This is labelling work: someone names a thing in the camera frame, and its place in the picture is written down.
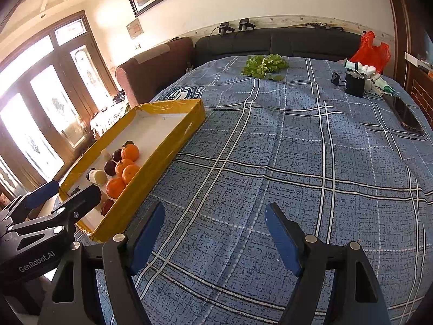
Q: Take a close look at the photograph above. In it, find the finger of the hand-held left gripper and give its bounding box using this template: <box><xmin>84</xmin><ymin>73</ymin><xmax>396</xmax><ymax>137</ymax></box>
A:
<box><xmin>0</xmin><ymin>179</ymin><xmax>61</xmax><ymax>225</ymax></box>
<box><xmin>6</xmin><ymin>184</ymin><xmax>103</xmax><ymax>248</ymax></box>

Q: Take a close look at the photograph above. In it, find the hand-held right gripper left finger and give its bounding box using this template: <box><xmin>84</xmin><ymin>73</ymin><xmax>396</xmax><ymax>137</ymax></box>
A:
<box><xmin>37</xmin><ymin>200</ymin><xmax>166</xmax><ymax>325</ymax></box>

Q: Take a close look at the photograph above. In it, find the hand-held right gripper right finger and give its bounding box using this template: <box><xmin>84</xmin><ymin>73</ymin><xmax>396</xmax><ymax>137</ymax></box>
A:
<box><xmin>264</xmin><ymin>202</ymin><xmax>393</xmax><ymax>325</ymax></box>

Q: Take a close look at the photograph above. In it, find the large white peeled fruit chunk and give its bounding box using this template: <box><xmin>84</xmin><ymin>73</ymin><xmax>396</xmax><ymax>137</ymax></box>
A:
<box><xmin>86</xmin><ymin>168</ymin><xmax>109</xmax><ymax>186</ymax></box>

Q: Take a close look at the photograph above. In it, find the large orange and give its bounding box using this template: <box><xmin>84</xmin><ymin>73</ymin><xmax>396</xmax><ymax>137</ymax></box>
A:
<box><xmin>106</xmin><ymin>177</ymin><xmax>126</xmax><ymax>200</ymax></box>

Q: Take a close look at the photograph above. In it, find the small orange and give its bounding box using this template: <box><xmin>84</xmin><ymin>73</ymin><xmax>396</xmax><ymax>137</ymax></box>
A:
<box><xmin>115</xmin><ymin>158</ymin><xmax>134</xmax><ymax>176</ymax></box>
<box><xmin>122</xmin><ymin>164</ymin><xmax>140</xmax><ymax>185</ymax></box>

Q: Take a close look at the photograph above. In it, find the orange with green leaf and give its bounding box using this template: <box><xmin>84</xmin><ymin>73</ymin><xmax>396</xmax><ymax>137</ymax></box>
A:
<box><xmin>121</xmin><ymin>141</ymin><xmax>140</xmax><ymax>162</ymax></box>

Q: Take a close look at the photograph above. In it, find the yellow cardboard tray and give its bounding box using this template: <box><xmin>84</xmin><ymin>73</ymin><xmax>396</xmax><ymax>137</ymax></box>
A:
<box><xmin>58</xmin><ymin>99</ymin><xmax>207</xmax><ymax>243</ymax></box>

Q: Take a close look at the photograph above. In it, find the blue plaid blanket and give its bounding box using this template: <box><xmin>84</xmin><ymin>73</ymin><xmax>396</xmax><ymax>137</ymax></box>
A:
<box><xmin>74</xmin><ymin>56</ymin><xmax>433</xmax><ymax>325</ymax></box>

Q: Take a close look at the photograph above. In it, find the cloth-covered side table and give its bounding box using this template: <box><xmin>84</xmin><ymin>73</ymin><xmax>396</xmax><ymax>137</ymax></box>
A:
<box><xmin>90</xmin><ymin>100</ymin><xmax>132</xmax><ymax>140</ymax></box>

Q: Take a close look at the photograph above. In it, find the wooden glass door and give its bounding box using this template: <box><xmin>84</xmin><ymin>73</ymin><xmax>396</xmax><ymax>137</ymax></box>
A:
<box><xmin>0</xmin><ymin>10</ymin><xmax>119</xmax><ymax>207</ymax></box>

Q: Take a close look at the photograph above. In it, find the brown armchair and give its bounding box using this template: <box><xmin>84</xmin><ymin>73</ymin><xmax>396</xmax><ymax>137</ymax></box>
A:
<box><xmin>115</xmin><ymin>37</ymin><xmax>194</xmax><ymax>109</ymax></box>

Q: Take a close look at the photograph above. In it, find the black box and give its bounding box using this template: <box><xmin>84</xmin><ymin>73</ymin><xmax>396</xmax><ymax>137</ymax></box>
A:
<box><xmin>344</xmin><ymin>71</ymin><xmax>366</xmax><ymax>97</ymax></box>

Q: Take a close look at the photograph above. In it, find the green lettuce bunch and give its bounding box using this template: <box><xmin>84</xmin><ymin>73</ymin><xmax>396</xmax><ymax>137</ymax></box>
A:
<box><xmin>241</xmin><ymin>53</ymin><xmax>290</xmax><ymax>78</ymax></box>

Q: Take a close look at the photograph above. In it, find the smartphone in gold case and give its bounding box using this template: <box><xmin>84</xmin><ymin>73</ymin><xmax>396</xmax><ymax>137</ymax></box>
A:
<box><xmin>382</xmin><ymin>94</ymin><xmax>425</xmax><ymax>137</ymax></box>

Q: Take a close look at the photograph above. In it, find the white glove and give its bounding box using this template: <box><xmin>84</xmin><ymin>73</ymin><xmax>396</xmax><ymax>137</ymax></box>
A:
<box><xmin>344</xmin><ymin>60</ymin><xmax>378</xmax><ymax>79</ymax></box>

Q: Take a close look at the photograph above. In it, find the black sofa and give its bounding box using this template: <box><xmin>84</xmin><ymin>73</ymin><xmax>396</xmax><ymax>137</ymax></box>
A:
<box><xmin>193</xmin><ymin>26</ymin><xmax>368</xmax><ymax>72</ymax></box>

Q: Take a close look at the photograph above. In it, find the wooden cabinet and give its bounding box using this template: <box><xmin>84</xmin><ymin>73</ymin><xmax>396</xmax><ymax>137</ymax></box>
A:
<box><xmin>384</xmin><ymin>0</ymin><xmax>433</xmax><ymax>127</ymax></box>

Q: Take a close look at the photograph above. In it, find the red plastic bag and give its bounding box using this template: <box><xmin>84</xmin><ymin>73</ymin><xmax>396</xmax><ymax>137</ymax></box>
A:
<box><xmin>348</xmin><ymin>31</ymin><xmax>391</xmax><ymax>74</ymax></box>

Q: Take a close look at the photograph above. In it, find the small wall plaque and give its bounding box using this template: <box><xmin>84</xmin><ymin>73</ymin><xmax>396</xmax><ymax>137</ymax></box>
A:
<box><xmin>126</xmin><ymin>19</ymin><xmax>144</xmax><ymax>39</ymax></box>

